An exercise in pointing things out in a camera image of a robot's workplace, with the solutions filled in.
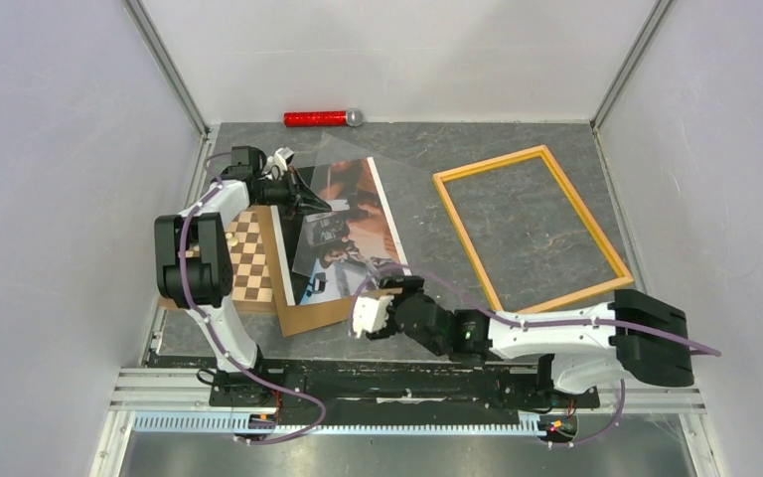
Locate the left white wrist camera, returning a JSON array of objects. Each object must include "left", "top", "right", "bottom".
[{"left": 262, "top": 147, "right": 295, "bottom": 179}]

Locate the transparent plastic sheet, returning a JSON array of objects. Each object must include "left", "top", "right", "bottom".
[{"left": 292, "top": 133, "right": 431, "bottom": 276}]

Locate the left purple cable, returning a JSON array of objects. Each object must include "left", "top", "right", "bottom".
[{"left": 177, "top": 151, "right": 328, "bottom": 447}]

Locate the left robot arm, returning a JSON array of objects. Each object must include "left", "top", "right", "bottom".
[{"left": 154, "top": 146, "right": 332, "bottom": 405}]

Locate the brown backing board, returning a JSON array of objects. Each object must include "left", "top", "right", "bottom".
[{"left": 254, "top": 196, "right": 403, "bottom": 337}]

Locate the wooden chessboard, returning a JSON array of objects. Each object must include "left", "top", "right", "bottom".
[{"left": 154, "top": 210, "right": 275, "bottom": 313}]

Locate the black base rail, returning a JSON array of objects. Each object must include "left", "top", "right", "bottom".
[{"left": 146, "top": 355, "right": 601, "bottom": 413}]

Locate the red glitter microphone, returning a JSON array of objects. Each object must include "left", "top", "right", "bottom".
[{"left": 283, "top": 108, "right": 365, "bottom": 127}]

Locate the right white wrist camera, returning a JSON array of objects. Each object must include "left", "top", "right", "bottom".
[{"left": 349, "top": 294, "right": 395, "bottom": 340}]

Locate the printed photo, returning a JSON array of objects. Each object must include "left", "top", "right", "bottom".
[{"left": 271, "top": 157, "right": 406, "bottom": 306}]

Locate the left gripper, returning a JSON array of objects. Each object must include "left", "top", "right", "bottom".
[{"left": 253, "top": 167, "right": 331, "bottom": 221}]

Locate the yellow wooden picture frame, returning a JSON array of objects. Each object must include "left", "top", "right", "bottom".
[{"left": 432, "top": 145, "right": 635, "bottom": 312}]

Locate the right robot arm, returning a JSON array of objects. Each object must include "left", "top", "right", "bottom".
[{"left": 349, "top": 275, "right": 698, "bottom": 405}]

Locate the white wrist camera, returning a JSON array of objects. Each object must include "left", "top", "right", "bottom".
[
  {"left": 349, "top": 294, "right": 395, "bottom": 340},
  {"left": 262, "top": 147, "right": 295, "bottom": 179}
]

